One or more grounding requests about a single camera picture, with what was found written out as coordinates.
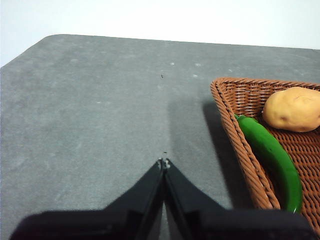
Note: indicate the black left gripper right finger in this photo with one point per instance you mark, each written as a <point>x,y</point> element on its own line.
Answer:
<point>205,220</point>

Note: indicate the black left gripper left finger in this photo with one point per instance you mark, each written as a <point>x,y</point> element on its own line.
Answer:
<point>120,220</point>

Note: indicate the green pepper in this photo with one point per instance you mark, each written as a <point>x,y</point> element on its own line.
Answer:
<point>275,155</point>

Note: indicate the brown wicker basket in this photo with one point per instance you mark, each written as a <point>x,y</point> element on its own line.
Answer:
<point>305,155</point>

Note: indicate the yellow-brown potato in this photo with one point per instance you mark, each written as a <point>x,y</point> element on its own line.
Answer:
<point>292,110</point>

